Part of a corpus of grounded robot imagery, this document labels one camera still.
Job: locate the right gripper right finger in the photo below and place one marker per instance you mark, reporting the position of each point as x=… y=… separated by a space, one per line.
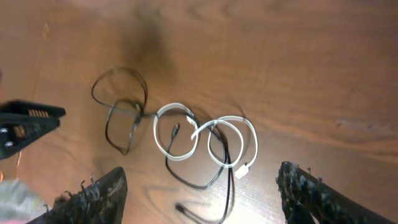
x=306 y=199

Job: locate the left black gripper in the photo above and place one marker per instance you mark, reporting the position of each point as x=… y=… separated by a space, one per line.
x=23 y=122

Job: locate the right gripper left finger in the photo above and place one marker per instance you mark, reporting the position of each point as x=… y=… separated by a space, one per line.
x=101 y=202

